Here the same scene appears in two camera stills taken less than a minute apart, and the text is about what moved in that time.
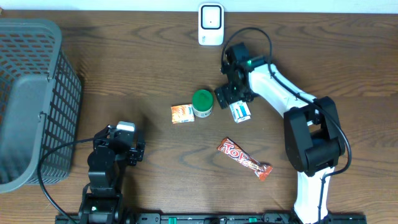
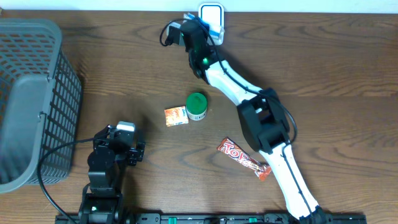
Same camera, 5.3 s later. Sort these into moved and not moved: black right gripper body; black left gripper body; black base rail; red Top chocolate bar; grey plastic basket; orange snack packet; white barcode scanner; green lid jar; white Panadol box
Moved: green lid jar; white Panadol box; orange snack packet; black right gripper body
Not moved: grey plastic basket; red Top chocolate bar; white barcode scanner; black left gripper body; black base rail
